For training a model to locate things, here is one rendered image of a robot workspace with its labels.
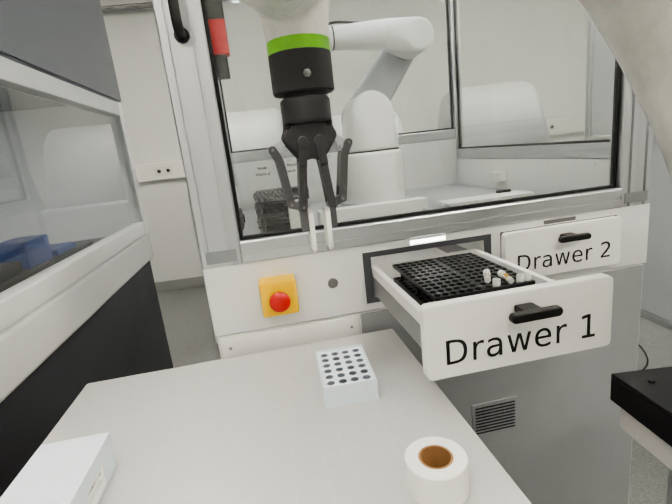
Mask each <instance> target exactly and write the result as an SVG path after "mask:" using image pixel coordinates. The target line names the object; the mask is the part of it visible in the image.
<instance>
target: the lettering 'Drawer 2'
mask: <svg viewBox="0 0 672 504"><path fill-rule="evenodd" d="M605 243H607V244H608V247H607V249H606V250H605V251H604V253H603V254H602V255H601V258H603V257H609V256H610V255H604V254H605V253H606V252H607V251H608V249H609V248H610V243H609V242H608V241H605V242H602V243H601V245H603V244H605ZM578 251H579V252H580V253H581V254H580V255H575V253H576V252H578ZM569 254H570V251H569V252H568V254H567V258H566V259H565V255H564V252H563V253H561V257H560V261H559V259H558V255H557V254H555V255H556V259H557V263H558V265H560V264H561V260H562V256H563V259H564V263H565V264H567V262H568V258H569ZM603 255H604V256H603ZM547 256H549V257H550V259H547V260H544V261H543V267H549V266H552V256H551V255H545V256H543V258H544V257H547ZM577 256H583V253H582V251H581V250H576V251H574V253H573V255H572V259H573V261H574V262H580V261H582V259H580V260H575V258H574V257H577ZM520 257H527V258H528V266H527V267H526V268H525V269H528V268H529V267H530V263H531V260H530V257H529V256H527V255H520V256H518V266H520ZM546 261H550V263H549V265H547V266H545V262H546Z"/></svg>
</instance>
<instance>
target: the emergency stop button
mask: <svg viewBox="0 0 672 504"><path fill-rule="evenodd" d="M269 303H270V307H271V309H272V310H274V311H275V312H284V311H286V310H287V309H288V308H289V306H290V303H291V301H290V297H289V296H288V294H286V293H285V292H276V293H274V294H273V295H272V296H271V297H270V300H269Z"/></svg>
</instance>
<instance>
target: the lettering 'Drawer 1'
mask: <svg viewBox="0 0 672 504"><path fill-rule="evenodd" d="M585 318H587V335H583V336H582V338H587V337H592V336H595V333H593V334H590V321H591V314H587V315H584V316H582V319H585ZM563 327H567V324H563V325H562V326H561V327H560V325H559V326H557V337H556V343H559V341H560V330H561V328H563ZM542 331H547V332H548V335H545V336H540V337H538V336H539V334H540V332H542ZM530 334H531V331H528V334H527V338H526V342H525V345H524V342H523V338H522V334H521V333H518V334H517V337H516V342H515V346H513V342H512V339H511V335H507V336H508V340H509V343H510V347H511V350H512V352H516V349H517V345H518V340H519V338H520V341H521V345H522V348H523V350H527V346H528V342H529V338H530ZM547 337H551V331H550V330H549V329H548V328H542V329H540V330H539V331H538V332H537V333H536V336H535V342H536V344H537V345H538V346H540V347H544V346H547V345H550V344H551V341H550V342H548V343H546V344H540V343H539V341H538V339H542V338H547ZM493 340H498V341H499V344H495V345H491V346H490V347H489V348H488V349H487V354H488V356H490V357H494V356H496V355H498V354H499V355H502V340H501V339H500V338H498V337H495V338H491V339H489V340H488V343H489V342H491V341H493ZM454 342H459V343H461V344H462V345H463V349H464V353H463V356H462V357H461V358H460V359H459V360H456V361H452V362H450V343H454ZM480 343H484V340H480V341H478V342H477V344H476V342H473V357H474V360H477V350H476V349H477V346H478V344H480ZM497 346H499V350H498V352H497V353H495V354H491V353H490V350H491V348H493V347H497ZM446 354H447V365H451V364H456V363H459V362H461V361H463V360H464V359H465V357H466V355H467V345H466V343H465V342H464V341H463V340H460V339H455V340H449V341H446Z"/></svg>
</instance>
